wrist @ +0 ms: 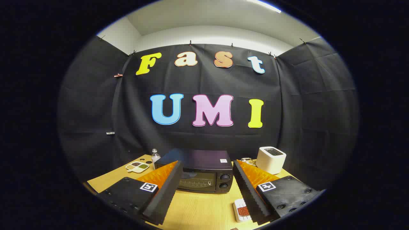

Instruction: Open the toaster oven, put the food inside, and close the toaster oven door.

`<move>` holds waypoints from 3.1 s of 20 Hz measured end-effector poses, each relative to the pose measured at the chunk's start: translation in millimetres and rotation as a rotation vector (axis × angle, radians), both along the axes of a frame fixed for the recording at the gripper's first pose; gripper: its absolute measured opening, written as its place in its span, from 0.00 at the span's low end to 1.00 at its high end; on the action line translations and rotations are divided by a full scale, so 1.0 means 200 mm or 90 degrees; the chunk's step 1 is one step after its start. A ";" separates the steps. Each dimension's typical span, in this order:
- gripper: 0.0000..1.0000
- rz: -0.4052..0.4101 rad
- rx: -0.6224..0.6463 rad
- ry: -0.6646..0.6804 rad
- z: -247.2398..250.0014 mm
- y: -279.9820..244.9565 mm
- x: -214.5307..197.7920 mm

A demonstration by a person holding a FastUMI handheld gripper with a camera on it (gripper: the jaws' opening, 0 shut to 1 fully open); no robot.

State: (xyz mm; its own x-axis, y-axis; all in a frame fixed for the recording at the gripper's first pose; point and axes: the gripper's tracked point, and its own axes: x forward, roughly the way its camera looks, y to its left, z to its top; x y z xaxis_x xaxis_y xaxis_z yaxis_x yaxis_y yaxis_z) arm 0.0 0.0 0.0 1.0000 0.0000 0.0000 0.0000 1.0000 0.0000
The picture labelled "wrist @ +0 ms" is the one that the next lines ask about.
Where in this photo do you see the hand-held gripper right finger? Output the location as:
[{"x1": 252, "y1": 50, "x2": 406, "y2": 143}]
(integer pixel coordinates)
[{"x1": 232, "y1": 159, "x2": 321, "y2": 226}]

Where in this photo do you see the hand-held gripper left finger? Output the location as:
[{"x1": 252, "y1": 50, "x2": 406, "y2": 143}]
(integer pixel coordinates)
[{"x1": 97, "y1": 160, "x2": 184, "y2": 226}]

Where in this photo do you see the black toaster oven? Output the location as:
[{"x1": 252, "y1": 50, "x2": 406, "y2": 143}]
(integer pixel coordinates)
[{"x1": 154, "y1": 149, "x2": 234, "y2": 194}]

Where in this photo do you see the white slot toaster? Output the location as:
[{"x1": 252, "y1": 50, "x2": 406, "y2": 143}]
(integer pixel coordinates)
[{"x1": 256, "y1": 146, "x2": 287, "y2": 175}]

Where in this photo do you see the white ribbed plastic tray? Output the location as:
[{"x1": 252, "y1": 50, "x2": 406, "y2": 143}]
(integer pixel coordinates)
[{"x1": 233, "y1": 199, "x2": 253, "y2": 223}]

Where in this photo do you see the clear plastic water bottle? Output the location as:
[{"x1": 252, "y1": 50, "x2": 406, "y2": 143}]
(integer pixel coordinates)
[{"x1": 151, "y1": 149, "x2": 161, "y2": 170}]

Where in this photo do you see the white divided dish with grains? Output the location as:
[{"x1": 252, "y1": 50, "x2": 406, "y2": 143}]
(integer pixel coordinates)
[{"x1": 125, "y1": 161, "x2": 150, "y2": 173}]

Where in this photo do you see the black backdrop cloth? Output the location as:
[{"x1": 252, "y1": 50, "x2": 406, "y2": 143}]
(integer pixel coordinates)
[{"x1": 58, "y1": 36, "x2": 360, "y2": 192}]

